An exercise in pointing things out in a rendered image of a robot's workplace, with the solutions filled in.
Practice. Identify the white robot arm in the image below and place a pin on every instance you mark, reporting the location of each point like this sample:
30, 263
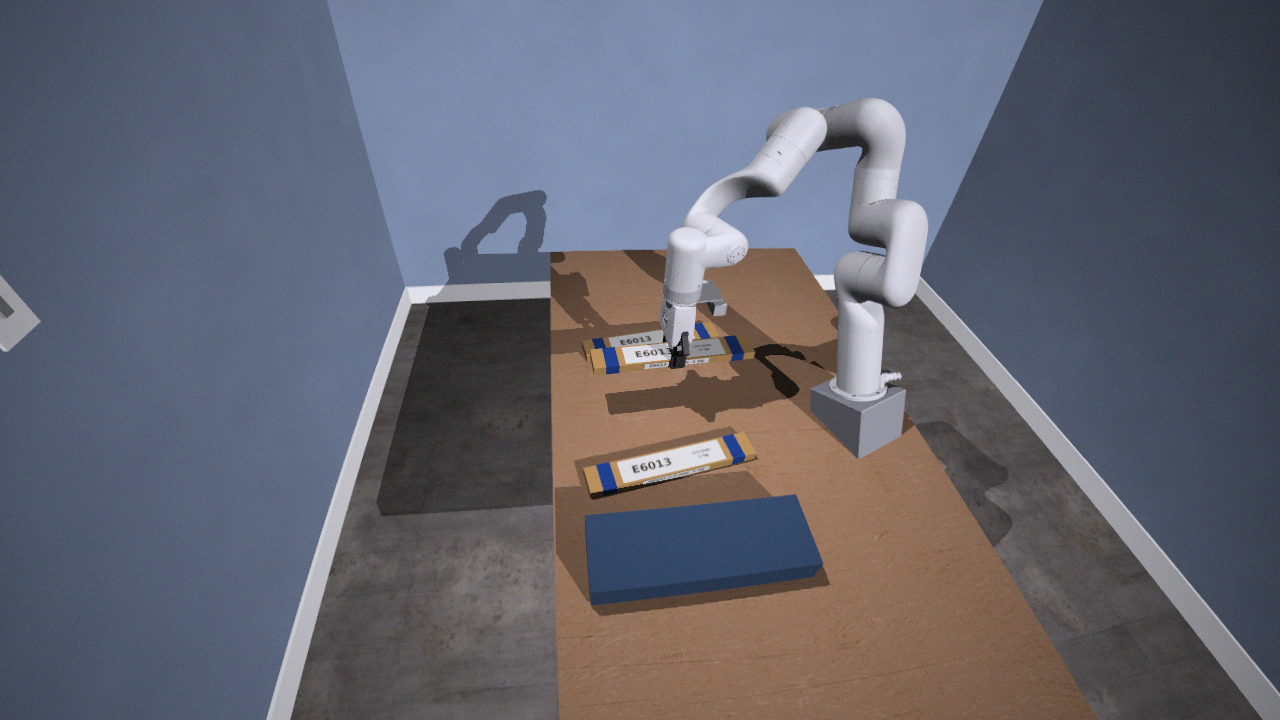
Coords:
875, 219

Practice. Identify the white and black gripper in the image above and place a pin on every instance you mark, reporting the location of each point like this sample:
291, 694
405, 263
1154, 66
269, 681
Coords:
677, 322

